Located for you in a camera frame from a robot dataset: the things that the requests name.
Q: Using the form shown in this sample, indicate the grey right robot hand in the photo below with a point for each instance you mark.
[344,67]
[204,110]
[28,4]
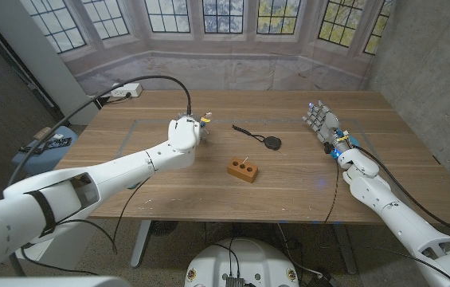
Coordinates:
[328,123]

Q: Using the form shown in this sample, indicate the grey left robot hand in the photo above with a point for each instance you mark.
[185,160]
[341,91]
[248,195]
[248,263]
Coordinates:
[204,129]

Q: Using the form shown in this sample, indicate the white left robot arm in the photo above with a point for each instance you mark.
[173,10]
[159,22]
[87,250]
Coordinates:
[109,175]

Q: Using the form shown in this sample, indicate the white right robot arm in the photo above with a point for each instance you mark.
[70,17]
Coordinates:
[404,223]

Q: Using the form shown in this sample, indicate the brown wooden block with holes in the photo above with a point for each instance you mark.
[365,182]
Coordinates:
[242,170]

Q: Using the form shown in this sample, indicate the wooden matchstick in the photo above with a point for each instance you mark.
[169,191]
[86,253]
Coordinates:
[245,160]

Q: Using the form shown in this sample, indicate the printed window backdrop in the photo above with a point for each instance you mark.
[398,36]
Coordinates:
[224,71]

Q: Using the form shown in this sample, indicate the white power strip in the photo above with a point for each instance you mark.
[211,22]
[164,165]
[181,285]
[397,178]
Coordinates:
[126,90]

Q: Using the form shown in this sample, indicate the black floor fan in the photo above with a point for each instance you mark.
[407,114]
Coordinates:
[163,228]

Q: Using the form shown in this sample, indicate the grey metal table leg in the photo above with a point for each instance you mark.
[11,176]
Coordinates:
[141,243]
[344,247]

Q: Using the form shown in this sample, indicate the white robot torso base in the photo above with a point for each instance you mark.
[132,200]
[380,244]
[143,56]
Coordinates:
[242,263]

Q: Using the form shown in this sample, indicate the small white gadget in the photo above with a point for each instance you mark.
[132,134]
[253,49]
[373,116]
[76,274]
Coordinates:
[58,136]

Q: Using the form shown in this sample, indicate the black remote control with buttons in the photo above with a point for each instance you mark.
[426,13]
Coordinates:
[58,143]

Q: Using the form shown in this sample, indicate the blue padded stool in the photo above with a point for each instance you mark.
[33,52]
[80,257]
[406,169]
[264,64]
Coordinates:
[49,159]

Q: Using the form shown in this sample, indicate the beige twine roll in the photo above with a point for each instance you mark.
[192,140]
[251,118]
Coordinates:
[44,134]

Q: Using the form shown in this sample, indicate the slim black remote control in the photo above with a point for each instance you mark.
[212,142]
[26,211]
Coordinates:
[29,150]

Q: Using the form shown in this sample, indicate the white robot body edge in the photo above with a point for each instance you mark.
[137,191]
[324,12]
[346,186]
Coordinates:
[49,282]

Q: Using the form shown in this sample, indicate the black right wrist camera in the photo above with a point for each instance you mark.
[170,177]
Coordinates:
[329,148]

